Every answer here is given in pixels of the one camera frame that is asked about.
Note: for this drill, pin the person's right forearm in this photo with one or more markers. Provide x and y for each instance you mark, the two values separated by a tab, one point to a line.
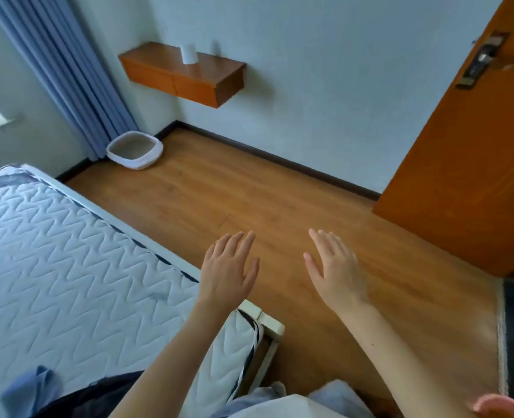
396	365

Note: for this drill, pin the person's left hand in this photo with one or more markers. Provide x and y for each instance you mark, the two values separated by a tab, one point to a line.
224	278

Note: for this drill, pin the brown wooden wall shelf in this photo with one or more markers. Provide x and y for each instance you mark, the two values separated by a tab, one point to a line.
174	80

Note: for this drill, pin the grey cat litter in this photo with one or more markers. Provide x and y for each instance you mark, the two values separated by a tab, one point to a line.
133	145

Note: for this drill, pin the white oval litter box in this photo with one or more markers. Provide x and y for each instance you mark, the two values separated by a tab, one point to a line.
152	158

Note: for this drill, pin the person's left forearm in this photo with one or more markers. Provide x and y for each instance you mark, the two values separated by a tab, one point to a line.
174	365

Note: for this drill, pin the blue curtain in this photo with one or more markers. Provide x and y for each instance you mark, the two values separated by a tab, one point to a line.
65	73

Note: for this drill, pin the light blue shirt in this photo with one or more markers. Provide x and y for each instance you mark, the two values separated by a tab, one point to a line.
30	389

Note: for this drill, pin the brown wooden door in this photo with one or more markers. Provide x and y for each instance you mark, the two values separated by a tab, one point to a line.
470	169

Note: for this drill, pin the person's blue jeans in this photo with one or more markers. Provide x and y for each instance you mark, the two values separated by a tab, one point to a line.
339	398

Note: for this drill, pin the person's right hand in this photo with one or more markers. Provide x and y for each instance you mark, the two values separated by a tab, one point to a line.
342	278

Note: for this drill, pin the white quilted mattress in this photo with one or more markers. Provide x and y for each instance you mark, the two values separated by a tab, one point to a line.
65	278

